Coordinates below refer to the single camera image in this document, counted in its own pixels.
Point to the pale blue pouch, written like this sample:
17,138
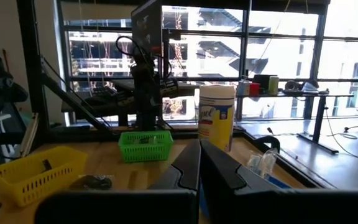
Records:
311,87

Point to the black keyboard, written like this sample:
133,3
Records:
104,91

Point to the grey cup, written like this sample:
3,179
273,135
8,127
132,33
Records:
243,88

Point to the yellow disinfecting wipes canister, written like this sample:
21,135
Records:
216,124

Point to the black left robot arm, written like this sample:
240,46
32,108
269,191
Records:
145,102

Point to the black window frame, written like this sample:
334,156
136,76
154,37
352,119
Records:
244,46

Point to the dark grey monitor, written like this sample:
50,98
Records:
148,28

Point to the black headphones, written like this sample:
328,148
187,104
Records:
294,85

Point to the black box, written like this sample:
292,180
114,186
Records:
261,79

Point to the white printed booklet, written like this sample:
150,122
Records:
30,133

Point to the green white box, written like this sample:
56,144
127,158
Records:
273,85

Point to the black aluminium rig frame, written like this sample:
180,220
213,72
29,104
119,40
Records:
33,62

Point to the red cup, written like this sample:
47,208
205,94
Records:
254,89

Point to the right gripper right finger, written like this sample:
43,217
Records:
244,208

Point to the yellow plastic basket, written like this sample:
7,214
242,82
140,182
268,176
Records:
26,183

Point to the green plastic basket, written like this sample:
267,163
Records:
145,152

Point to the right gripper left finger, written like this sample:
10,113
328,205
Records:
166,205

